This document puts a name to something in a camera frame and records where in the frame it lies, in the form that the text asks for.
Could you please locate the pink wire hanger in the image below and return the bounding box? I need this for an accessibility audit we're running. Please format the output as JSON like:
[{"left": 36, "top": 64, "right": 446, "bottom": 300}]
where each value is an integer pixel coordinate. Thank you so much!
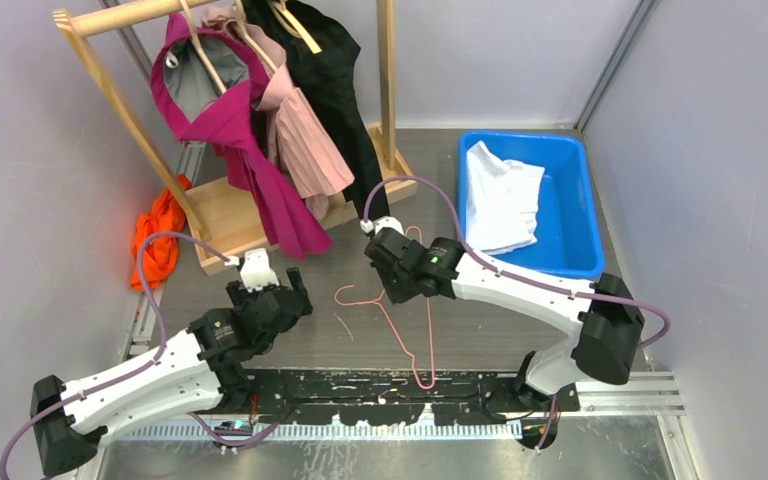
[{"left": 332, "top": 225, "right": 438, "bottom": 391}]

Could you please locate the white skirt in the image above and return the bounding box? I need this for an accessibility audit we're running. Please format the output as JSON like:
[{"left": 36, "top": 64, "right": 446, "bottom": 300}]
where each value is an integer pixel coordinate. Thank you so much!
[{"left": 463, "top": 141, "right": 545, "bottom": 255}]

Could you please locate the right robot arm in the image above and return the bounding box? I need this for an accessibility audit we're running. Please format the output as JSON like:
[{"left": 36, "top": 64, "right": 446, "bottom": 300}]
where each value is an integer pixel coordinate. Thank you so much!
[{"left": 364, "top": 227, "right": 644, "bottom": 411}]

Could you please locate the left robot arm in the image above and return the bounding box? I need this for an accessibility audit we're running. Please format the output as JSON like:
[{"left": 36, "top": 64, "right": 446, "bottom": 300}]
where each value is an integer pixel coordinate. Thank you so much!
[{"left": 30, "top": 268, "right": 313, "bottom": 477}]

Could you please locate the wooden hanger under magenta dress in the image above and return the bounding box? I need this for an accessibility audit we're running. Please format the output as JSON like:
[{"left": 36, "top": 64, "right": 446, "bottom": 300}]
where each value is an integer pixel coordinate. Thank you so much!
[{"left": 178, "top": 0, "right": 227, "bottom": 95}]

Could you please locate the wooden hanger under black garment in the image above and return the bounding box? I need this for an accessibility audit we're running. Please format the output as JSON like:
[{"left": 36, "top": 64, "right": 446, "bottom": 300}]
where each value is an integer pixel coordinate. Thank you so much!
[{"left": 267, "top": 0, "right": 322, "bottom": 55}]

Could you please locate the wooden hanger under pink garment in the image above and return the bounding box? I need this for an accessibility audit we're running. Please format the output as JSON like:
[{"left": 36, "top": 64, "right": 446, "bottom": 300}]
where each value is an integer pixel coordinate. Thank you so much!
[{"left": 231, "top": 0, "right": 277, "bottom": 74}]

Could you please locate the pink pleated garment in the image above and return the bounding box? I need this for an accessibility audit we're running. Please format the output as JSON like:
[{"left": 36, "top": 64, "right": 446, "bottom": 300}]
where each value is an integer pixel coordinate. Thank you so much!
[{"left": 201, "top": 6, "right": 354, "bottom": 219}]

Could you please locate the orange cloth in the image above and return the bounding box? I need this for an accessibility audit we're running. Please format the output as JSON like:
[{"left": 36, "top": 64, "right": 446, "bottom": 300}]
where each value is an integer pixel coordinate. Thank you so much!
[{"left": 130, "top": 188, "right": 187, "bottom": 292}]

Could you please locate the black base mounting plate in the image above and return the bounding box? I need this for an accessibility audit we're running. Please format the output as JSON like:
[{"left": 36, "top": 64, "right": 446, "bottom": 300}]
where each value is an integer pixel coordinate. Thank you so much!
[{"left": 207, "top": 369, "right": 580, "bottom": 448}]

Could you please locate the blue plastic bin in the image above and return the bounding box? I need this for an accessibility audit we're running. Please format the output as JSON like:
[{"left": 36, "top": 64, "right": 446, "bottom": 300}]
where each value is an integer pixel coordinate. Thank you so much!
[{"left": 458, "top": 131, "right": 605, "bottom": 278}]

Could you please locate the black garment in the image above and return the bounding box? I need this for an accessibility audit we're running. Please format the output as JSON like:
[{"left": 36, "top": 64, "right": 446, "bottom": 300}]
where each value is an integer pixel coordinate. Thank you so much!
[{"left": 242, "top": 1, "right": 390, "bottom": 220}]

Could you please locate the magenta dress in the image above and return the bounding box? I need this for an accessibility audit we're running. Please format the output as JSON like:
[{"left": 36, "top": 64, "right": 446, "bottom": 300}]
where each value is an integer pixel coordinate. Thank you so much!
[{"left": 150, "top": 13, "right": 332, "bottom": 259}]

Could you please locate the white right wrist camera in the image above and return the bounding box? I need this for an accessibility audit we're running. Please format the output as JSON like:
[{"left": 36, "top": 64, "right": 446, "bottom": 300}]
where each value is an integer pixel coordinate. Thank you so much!
[{"left": 360, "top": 216, "right": 404, "bottom": 238}]

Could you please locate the aluminium rail frame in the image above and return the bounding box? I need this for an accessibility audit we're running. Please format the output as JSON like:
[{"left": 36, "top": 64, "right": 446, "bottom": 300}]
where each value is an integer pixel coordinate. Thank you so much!
[{"left": 82, "top": 370, "right": 687, "bottom": 442}]

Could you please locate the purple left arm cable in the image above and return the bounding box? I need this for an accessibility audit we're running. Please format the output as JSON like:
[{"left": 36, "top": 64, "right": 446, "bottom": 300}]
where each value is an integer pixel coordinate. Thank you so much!
[{"left": 0, "top": 231, "right": 240, "bottom": 480}]

